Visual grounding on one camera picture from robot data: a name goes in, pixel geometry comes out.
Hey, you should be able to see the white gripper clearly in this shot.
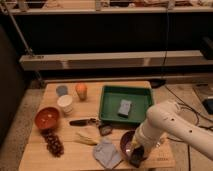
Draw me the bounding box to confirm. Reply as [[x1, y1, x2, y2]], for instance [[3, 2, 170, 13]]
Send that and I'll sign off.
[[131, 134, 154, 156]]

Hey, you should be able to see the purple bowl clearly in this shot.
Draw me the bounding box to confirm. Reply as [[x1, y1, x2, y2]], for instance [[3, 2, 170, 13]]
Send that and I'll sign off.
[[120, 131, 144, 160]]

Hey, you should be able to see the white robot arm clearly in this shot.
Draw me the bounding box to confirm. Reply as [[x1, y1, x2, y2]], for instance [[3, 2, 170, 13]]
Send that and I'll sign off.
[[130, 100, 213, 160]]

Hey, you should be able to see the red bowl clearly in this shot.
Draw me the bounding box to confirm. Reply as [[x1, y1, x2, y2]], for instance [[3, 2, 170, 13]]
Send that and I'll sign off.
[[34, 107, 60, 130]]

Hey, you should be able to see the grey sponge block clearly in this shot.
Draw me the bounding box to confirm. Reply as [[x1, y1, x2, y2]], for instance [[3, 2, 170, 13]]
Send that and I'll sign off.
[[118, 99, 132, 117]]

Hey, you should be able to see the grey cloth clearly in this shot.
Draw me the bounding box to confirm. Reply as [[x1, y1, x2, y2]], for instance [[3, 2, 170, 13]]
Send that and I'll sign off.
[[93, 138, 122, 169]]

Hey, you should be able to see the small dark box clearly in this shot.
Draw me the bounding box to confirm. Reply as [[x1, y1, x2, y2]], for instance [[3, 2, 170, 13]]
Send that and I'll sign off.
[[99, 124, 113, 136]]

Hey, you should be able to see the green plastic tray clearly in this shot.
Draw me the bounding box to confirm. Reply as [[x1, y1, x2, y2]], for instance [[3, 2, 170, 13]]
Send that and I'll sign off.
[[99, 85, 154, 124]]

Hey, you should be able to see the yellow banana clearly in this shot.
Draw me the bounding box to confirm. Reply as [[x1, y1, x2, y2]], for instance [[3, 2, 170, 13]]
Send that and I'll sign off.
[[75, 132, 99, 145]]

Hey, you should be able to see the wooden cutting board table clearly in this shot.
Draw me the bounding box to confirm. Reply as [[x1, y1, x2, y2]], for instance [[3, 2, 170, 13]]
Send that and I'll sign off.
[[19, 81, 175, 171]]

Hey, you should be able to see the orange pear fruit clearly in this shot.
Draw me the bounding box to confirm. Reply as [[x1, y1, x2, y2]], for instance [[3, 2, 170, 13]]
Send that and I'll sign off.
[[75, 83, 87, 100]]

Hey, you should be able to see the white cup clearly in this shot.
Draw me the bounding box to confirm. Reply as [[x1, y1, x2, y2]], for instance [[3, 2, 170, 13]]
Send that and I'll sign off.
[[57, 95, 73, 113]]

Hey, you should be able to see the dark grape bunch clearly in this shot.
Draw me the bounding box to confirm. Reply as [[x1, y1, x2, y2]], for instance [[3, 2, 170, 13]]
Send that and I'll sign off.
[[42, 130, 64, 157]]

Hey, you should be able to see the white shelf beam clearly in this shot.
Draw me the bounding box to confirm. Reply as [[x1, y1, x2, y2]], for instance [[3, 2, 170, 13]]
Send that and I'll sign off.
[[19, 50, 213, 71]]

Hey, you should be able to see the black cable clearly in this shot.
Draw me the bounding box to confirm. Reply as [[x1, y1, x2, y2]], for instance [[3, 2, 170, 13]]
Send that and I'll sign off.
[[164, 84, 213, 131]]

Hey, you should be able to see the black handled knife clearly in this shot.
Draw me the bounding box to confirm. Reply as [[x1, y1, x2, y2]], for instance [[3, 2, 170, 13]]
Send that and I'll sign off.
[[69, 118, 99, 126]]

